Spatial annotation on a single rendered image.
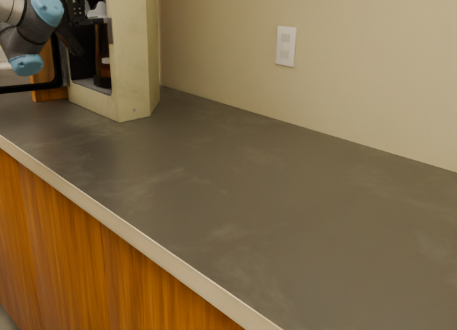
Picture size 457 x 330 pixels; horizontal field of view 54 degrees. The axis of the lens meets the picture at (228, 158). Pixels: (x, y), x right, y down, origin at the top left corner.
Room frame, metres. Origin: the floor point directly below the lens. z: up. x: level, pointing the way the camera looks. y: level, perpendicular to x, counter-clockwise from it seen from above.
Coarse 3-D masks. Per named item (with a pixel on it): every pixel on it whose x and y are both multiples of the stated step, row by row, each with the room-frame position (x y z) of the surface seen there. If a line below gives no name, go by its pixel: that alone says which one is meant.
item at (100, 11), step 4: (100, 4) 1.34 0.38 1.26; (104, 4) 1.35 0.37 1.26; (96, 8) 1.34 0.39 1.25; (100, 8) 1.34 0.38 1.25; (104, 8) 1.35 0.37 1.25; (88, 12) 1.33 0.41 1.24; (92, 12) 1.33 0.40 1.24; (96, 12) 1.34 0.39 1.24; (100, 12) 1.34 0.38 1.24; (104, 12) 1.35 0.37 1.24; (88, 16) 1.33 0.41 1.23; (92, 16) 1.33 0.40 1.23; (100, 16) 1.34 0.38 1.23; (104, 16) 1.34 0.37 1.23; (104, 20) 1.34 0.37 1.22
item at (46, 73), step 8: (48, 40) 1.45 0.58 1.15; (0, 48) 1.37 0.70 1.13; (48, 48) 1.45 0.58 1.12; (0, 56) 1.37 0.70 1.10; (48, 56) 1.45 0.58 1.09; (0, 64) 1.37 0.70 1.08; (8, 64) 1.38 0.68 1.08; (48, 64) 1.45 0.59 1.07; (0, 72) 1.37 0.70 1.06; (8, 72) 1.38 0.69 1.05; (40, 72) 1.43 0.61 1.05; (48, 72) 1.45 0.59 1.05; (0, 80) 1.36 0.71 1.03; (8, 80) 1.38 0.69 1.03; (16, 80) 1.39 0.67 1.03; (24, 80) 1.40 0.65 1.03; (32, 80) 1.42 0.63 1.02; (40, 80) 1.43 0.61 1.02; (48, 80) 1.44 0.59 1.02
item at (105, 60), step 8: (96, 16) 1.38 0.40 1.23; (96, 24) 1.38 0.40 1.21; (104, 24) 1.37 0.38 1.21; (96, 32) 1.38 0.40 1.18; (104, 32) 1.37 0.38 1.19; (96, 40) 1.38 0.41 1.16; (104, 40) 1.37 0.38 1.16; (96, 48) 1.38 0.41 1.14; (104, 48) 1.36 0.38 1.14; (96, 56) 1.38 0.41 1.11; (104, 56) 1.36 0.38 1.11; (96, 64) 1.38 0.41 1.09; (104, 64) 1.36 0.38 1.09; (96, 72) 1.38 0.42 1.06; (104, 72) 1.36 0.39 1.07
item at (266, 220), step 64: (0, 128) 1.18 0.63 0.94; (64, 128) 1.20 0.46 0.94; (128, 128) 1.22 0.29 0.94; (192, 128) 1.24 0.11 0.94; (256, 128) 1.26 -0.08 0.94; (64, 192) 0.86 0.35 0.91; (128, 192) 0.81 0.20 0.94; (192, 192) 0.82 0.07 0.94; (256, 192) 0.83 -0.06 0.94; (320, 192) 0.84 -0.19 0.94; (384, 192) 0.85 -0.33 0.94; (448, 192) 0.86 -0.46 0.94; (192, 256) 0.59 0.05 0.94; (256, 256) 0.60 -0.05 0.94; (320, 256) 0.61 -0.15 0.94; (384, 256) 0.61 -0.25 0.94; (448, 256) 0.62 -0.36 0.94; (256, 320) 0.47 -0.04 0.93; (320, 320) 0.46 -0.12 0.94; (384, 320) 0.46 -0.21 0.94; (448, 320) 0.47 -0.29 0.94
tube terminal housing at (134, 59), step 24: (120, 0) 1.28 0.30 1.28; (144, 0) 1.34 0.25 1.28; (120, 24) 1.28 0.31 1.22; (144, 24) 1.34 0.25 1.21; (120, 48) 1.28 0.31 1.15; (144, 48) 1.33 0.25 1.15; (120, 72) 1.28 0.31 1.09; (144, 72) 1.33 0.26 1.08; (72, 96) 1.47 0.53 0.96; (96, 96) 1.35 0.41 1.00; (120, 96) 1.27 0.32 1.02; (144, 96) 1.33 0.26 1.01; (120, 120) 1.27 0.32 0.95
